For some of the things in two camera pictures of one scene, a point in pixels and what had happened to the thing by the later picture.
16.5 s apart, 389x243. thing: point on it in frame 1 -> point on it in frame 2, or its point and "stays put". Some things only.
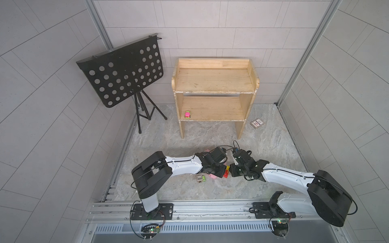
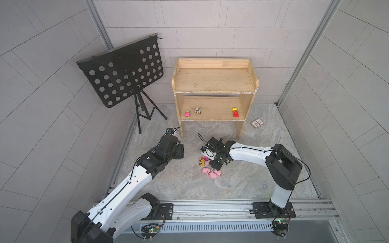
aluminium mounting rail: x=216 y=213 stays put
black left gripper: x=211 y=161 -> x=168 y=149
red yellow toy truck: x=225 y=175 -> x=235 y=112
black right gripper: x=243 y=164 -> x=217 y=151
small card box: x=257 y=123 stays put
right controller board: x=280 y=227 stays put
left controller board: x=150 y=229 stays put
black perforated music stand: x=118 y=74 stays put
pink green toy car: x=187 y=115 stays put
